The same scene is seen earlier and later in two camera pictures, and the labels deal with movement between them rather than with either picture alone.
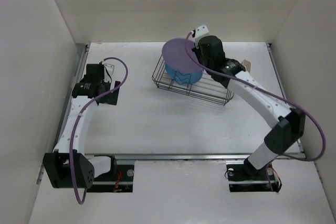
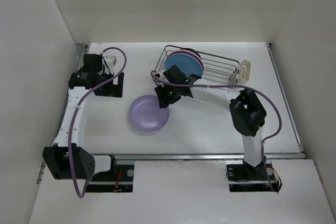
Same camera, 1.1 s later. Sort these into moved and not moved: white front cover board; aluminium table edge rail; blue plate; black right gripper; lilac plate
Moved: lilac plate; black right gripper; blue plate
Not moved: aluminium table edge rail; white front cover board
